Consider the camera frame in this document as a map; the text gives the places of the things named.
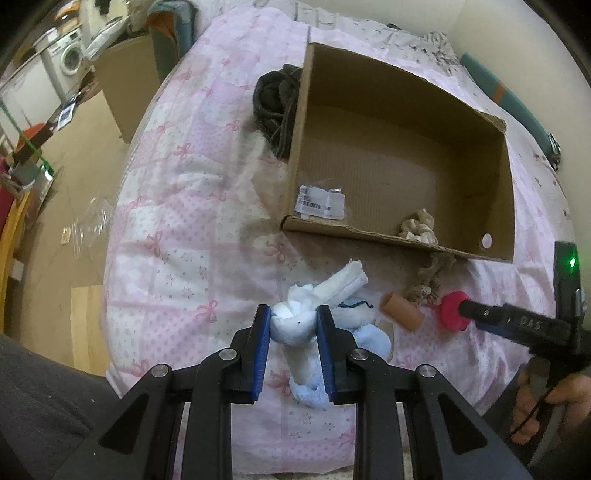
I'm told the yellow curved board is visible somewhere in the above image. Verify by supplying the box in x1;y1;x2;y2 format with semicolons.
0;184;34;334

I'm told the white washing machine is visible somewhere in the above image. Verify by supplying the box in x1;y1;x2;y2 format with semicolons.
42;31;86;100

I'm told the beige knotted rope toy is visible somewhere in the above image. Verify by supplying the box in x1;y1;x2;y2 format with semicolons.
399;209;438;245
404;253;458;308

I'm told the white label sticker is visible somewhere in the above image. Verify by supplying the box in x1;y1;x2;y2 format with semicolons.
297;186;346;219

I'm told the pink printed blanket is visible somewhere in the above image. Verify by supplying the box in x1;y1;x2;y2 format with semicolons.
105;8;577;476

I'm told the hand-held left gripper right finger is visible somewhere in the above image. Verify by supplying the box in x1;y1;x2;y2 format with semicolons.
315;305;536;480

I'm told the white knotted sock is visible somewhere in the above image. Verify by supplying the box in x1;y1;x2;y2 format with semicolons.
269;260;369;387

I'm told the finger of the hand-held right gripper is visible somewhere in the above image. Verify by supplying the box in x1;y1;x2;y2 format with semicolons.
456;298;575;357

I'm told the person's right hand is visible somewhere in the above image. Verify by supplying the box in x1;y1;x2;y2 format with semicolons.
510;364;591;446

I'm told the white plastic bag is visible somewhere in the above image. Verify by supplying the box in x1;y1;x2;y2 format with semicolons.
83;18;126;62

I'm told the tan foam cylinder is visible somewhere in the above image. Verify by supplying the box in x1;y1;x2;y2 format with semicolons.
379;293;424;332

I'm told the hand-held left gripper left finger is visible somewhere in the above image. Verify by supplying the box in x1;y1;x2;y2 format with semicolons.
53;304;273;480

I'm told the clear plastic bag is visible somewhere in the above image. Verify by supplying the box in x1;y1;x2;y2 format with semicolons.
68;196;114;260

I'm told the red round toy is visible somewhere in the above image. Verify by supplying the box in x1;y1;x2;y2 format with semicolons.
438;292;472;332

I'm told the tall brown cardboard box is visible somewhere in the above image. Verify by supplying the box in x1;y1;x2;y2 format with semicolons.
95;34;160;145

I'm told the person's grey trouser leg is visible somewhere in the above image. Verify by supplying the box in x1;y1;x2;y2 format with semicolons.
0;333;122;480

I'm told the teal orange fabric pile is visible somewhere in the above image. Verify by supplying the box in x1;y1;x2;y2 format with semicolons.
148;0;205;86

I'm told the dark knit cloth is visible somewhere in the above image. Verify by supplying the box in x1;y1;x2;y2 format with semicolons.
252;64;304;162

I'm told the teal orange cushion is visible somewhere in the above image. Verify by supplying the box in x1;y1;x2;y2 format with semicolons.
461;52;562;171

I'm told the white patterned cloth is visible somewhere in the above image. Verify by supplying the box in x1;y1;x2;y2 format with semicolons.
425;31;465;75

